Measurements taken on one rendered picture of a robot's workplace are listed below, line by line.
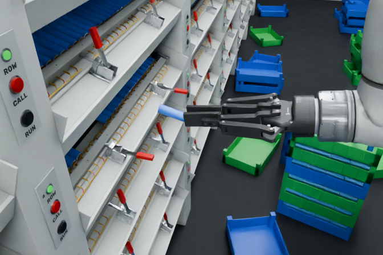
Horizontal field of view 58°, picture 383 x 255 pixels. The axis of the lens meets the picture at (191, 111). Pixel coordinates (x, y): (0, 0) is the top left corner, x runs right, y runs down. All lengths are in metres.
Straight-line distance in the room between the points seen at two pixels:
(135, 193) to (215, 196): 0.78
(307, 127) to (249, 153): 1.28
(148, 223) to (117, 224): 0.25
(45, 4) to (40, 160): 0.19
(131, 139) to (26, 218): 0.36
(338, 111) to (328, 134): 0.04
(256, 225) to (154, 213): 0.57
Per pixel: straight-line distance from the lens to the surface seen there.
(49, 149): 0.48
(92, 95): 0.59
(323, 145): 1.34
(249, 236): 1.53
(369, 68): 0.59
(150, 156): 0.70
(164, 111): 0.68
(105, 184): 0.70
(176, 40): 1.04
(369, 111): 0.61
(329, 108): 0.61
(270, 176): 1.79
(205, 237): 1.52
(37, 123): 0.45
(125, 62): 0.69
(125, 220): 0.87
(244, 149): 1.91
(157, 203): 1.14
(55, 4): 0.48
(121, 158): 0.73
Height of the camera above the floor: 1.22
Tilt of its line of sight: 34 degrees down
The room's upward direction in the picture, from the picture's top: straight up
